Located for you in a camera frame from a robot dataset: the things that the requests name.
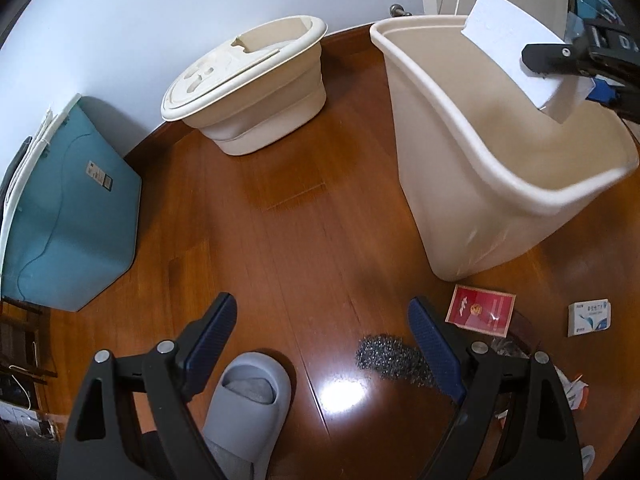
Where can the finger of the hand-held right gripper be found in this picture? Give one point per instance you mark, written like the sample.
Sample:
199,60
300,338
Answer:
600,91
552,55

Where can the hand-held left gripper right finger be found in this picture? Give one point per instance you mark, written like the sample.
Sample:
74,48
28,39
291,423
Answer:
434,355

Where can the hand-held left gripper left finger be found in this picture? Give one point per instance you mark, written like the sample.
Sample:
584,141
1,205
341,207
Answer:
215,332

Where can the white cardboard box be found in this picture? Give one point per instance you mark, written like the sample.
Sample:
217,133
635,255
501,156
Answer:
505,35

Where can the cream plastic bin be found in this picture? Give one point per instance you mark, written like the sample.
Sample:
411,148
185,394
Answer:
450,185

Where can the grey steel wool pad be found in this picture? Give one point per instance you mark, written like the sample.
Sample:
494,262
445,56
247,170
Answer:
392,360

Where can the red cigarette box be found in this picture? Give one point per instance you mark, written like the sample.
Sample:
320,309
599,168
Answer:
480,310

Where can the clear plastic wrap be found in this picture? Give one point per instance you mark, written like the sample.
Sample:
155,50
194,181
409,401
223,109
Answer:
520,337

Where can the grey slipper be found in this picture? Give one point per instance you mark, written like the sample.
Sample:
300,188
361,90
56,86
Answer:
270,410

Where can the crumpled white orange wrapper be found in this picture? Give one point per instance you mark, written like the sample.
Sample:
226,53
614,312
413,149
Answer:
572,390

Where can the small white blue box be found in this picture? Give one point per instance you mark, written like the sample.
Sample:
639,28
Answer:
590,317

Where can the metal door stop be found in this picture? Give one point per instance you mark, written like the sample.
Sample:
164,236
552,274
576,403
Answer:
398,9

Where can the teal storage box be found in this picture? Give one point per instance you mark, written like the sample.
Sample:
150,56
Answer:
70,230

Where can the dark wooden rack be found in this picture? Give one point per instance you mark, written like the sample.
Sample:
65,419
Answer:
20,335

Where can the cream folding bucket with lid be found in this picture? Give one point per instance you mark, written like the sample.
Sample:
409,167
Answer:
260,110

